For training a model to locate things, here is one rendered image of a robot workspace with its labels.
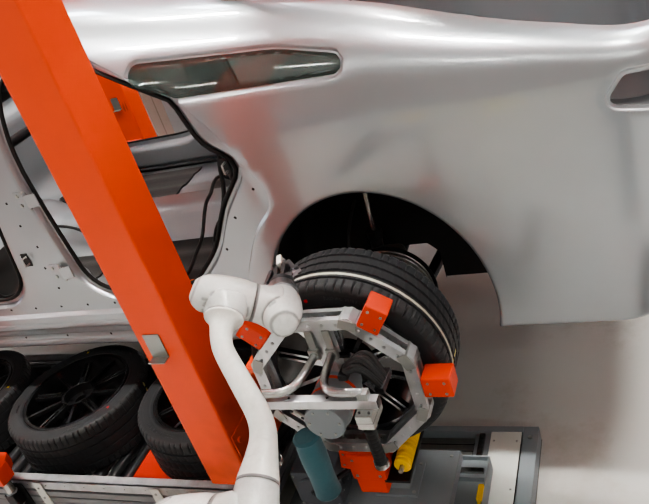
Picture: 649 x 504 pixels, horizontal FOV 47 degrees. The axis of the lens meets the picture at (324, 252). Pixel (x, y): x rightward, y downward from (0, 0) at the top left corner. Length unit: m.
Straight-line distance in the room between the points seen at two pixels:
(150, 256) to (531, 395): 1.88
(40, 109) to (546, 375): 2.40
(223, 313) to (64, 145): 0.62
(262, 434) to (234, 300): 0.35
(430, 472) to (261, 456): 1.26
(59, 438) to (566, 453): 2.07
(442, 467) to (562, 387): 0.79
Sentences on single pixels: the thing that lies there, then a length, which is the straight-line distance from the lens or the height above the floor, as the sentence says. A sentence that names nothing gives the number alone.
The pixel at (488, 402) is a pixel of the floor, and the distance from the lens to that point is 3.45.
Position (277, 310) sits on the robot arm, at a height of 1.34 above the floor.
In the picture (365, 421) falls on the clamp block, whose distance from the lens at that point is 2.10.
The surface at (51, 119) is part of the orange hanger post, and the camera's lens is 2.09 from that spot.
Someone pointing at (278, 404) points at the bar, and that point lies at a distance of 2.20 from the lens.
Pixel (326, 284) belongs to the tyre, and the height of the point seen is 1.18.
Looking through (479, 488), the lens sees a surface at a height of 0.18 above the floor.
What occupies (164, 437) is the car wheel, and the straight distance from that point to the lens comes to 3.10.
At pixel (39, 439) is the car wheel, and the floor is 0.50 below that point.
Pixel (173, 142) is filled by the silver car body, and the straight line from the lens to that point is 4.87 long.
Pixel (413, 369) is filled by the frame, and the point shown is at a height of 0.93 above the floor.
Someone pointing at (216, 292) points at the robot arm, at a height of 1.42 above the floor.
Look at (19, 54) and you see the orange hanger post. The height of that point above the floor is 2.06.
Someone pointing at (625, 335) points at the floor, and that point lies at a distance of 3.69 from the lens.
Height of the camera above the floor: 2.31
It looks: 28 degrees down
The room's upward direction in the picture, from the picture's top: 19 degrees counter-clockwise
